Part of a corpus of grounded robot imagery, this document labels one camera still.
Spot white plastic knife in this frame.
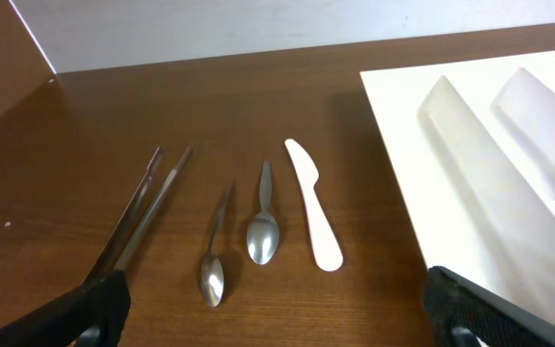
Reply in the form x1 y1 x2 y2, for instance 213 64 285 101
284 139 344 272

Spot steel teaspoon wide handle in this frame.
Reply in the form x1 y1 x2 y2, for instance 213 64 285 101
247 161 280 265

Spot white plastic cutlery tray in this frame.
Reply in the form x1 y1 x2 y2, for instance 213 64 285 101
361 51 555 325

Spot steel kitchen tongs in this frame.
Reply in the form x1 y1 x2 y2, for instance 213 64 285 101
83 147 193 284

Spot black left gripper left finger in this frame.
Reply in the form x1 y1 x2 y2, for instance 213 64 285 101
0 270 131 347

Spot small steel teaspoon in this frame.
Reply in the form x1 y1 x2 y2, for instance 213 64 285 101
198 184 234 307

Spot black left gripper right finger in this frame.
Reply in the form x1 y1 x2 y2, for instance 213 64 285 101
423 266 555 347

